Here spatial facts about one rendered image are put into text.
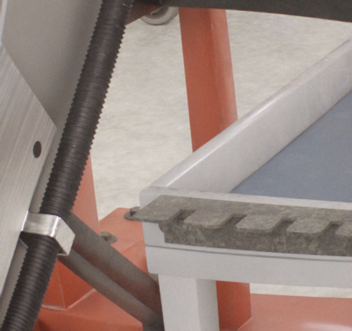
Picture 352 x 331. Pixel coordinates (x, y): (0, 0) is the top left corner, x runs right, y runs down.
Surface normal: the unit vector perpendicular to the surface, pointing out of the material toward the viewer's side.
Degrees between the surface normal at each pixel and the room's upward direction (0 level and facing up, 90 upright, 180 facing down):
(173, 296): 90
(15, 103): 90
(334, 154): 0
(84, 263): 137
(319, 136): 0
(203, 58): 90
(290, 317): 0
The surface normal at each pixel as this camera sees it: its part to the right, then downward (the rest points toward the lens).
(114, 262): 0.88, 0.07
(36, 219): -0.37, -0.51
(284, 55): -0.09, -0.94
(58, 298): -0.46, 0.33
